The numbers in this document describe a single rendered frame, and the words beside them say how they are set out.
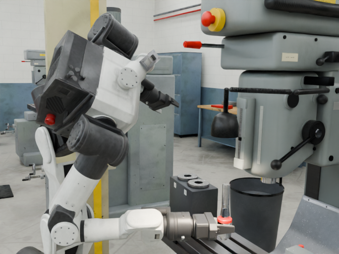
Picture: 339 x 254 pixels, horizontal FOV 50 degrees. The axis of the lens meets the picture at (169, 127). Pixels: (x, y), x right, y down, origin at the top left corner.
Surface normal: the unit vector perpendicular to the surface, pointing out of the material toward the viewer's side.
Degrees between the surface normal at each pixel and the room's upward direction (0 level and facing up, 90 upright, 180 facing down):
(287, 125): 90
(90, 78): 58
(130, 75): 115
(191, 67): 90
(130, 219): 35
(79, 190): 99
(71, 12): 90
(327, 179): 90
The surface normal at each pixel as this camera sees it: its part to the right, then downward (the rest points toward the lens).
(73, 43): 0.62, -0.43
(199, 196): 0.41, 0.15
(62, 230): 0.13, 0.31
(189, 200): -0.91, 0.05
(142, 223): 0.07, -0.72
